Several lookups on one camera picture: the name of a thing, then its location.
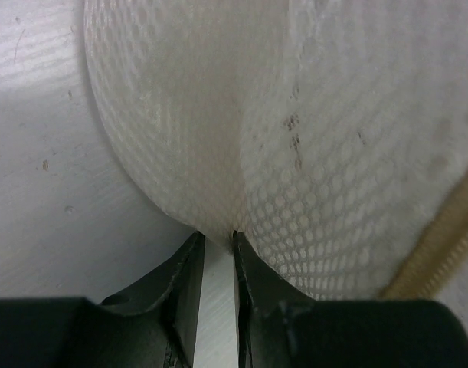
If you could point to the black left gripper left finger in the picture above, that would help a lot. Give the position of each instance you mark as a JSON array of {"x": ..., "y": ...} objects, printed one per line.
[{"x": 151, "y": 323}]

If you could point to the white mesh laundry bag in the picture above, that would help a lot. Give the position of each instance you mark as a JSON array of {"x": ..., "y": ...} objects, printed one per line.
[{"x": 333, "y": 134}]

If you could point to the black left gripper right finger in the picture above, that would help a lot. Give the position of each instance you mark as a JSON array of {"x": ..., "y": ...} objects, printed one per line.
[{"x": 279, "y": 326}]

